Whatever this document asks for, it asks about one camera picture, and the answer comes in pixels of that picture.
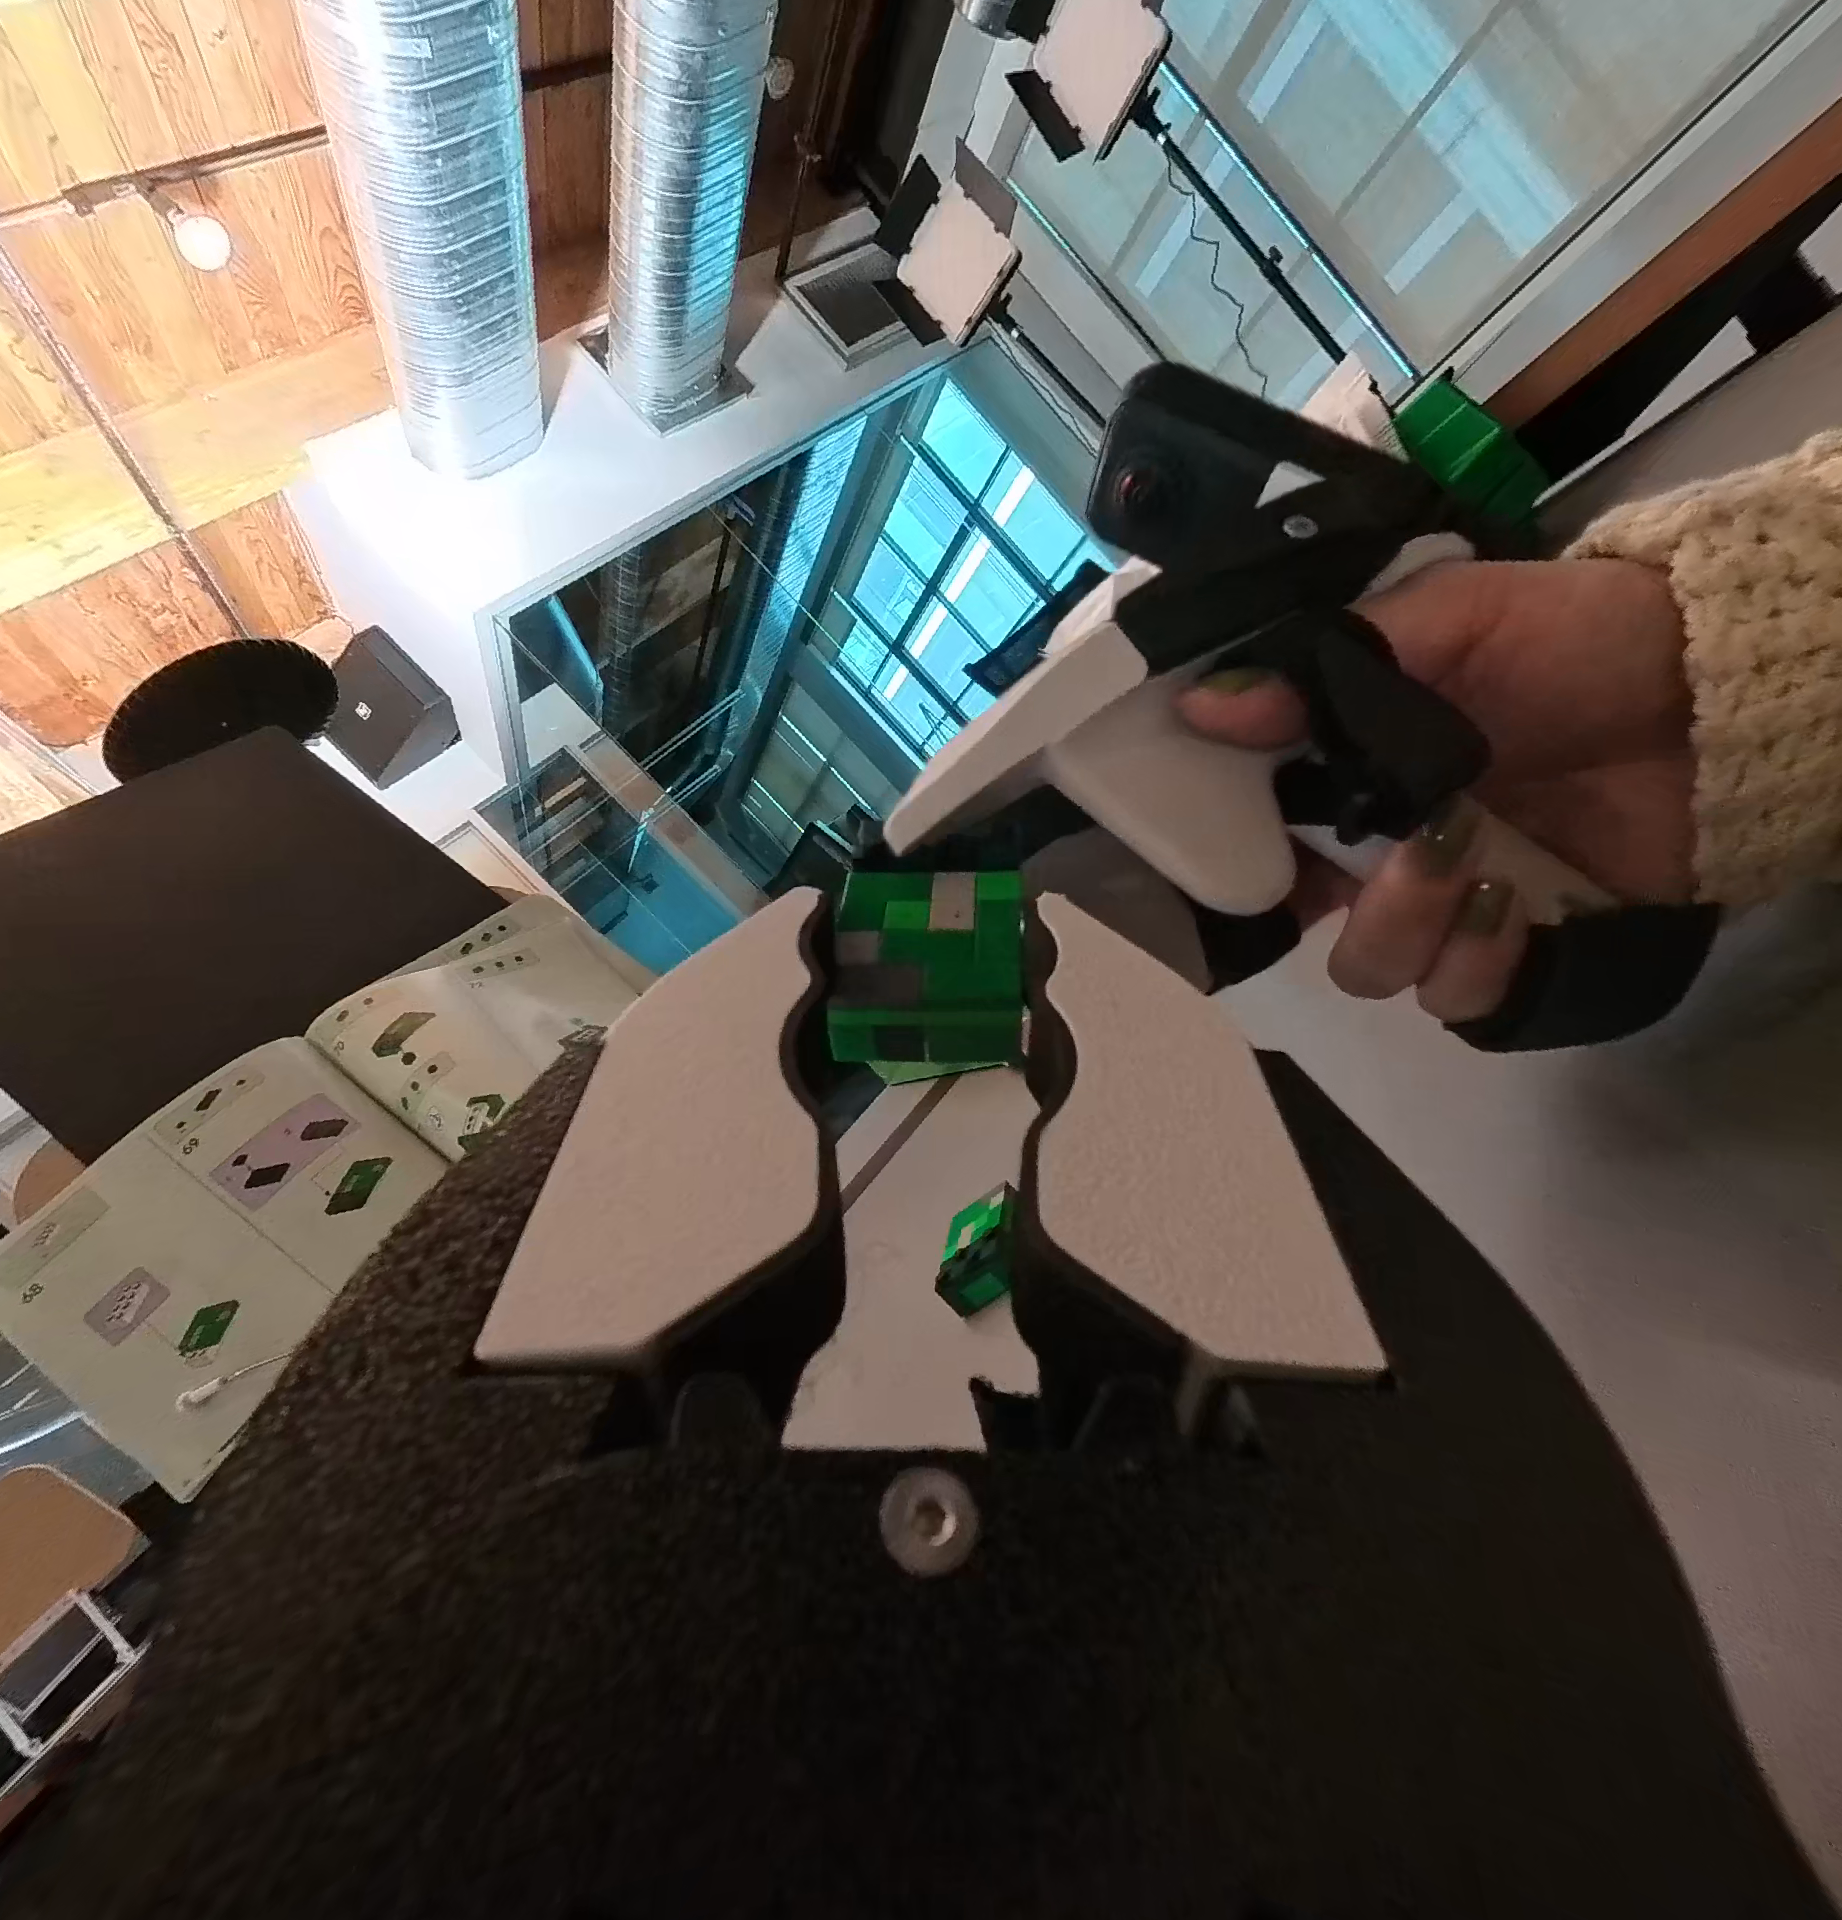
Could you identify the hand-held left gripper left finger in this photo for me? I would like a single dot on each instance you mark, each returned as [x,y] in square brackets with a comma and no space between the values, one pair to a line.
[666,1200]

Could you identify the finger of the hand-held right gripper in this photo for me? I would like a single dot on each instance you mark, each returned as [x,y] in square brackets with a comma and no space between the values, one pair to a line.
[1026,720]

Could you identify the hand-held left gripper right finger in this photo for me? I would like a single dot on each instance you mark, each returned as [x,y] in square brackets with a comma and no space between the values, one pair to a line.
[1192,1200]

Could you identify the green white lego assembly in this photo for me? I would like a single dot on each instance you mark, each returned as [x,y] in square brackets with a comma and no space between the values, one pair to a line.
[937,960]

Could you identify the green cube lego model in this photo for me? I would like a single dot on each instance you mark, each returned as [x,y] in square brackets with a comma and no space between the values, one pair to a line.
[977,1251]

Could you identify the person's right hand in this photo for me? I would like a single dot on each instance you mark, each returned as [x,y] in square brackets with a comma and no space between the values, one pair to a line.
[1582,720]

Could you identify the green plastic bin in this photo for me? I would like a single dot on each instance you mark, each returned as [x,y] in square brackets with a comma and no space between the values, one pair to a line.
[1462,451]

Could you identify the open instruction booklet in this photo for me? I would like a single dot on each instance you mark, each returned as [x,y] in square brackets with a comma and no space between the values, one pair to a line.
[263,1200]

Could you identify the studio panel light on stand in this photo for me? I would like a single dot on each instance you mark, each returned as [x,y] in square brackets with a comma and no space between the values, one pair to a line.
[1102,66]

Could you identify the grey desk wooden edge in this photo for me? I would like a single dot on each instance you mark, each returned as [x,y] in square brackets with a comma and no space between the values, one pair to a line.
[1687,285]

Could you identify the black panel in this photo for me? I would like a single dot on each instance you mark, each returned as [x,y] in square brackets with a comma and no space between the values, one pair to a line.
[188,930]

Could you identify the black round disc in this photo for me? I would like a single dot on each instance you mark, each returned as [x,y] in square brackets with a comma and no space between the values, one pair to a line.
[218,706]

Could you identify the round ceiling spotlight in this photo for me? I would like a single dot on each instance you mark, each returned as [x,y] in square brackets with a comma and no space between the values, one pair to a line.
[197,237]

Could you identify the white wall vent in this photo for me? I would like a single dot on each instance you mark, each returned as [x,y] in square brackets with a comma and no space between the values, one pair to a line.
[853,307]

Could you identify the black wall speaker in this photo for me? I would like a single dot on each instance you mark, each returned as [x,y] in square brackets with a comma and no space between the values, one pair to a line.
[398,712]

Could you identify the silver round duct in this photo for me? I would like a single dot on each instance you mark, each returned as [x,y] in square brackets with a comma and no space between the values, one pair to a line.
[681,196]
[427,225]

